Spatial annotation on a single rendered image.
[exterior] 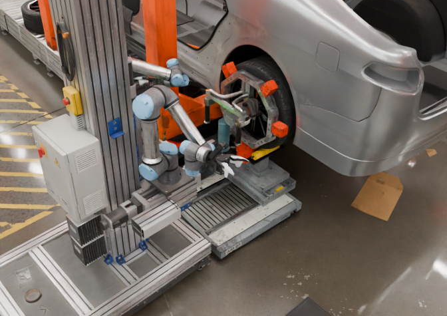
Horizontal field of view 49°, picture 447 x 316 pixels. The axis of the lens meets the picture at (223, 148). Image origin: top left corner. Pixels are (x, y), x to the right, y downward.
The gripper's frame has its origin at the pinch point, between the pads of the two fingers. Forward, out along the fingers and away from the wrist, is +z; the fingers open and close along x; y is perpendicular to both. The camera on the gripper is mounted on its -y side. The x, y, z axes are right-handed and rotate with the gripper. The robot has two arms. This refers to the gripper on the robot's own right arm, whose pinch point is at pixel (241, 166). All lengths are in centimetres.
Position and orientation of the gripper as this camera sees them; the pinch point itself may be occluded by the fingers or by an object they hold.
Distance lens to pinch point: 241.4
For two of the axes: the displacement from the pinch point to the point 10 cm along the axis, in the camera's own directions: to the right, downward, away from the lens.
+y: -1.0, 8.6, 5.0
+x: -5.2, 3.8, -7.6
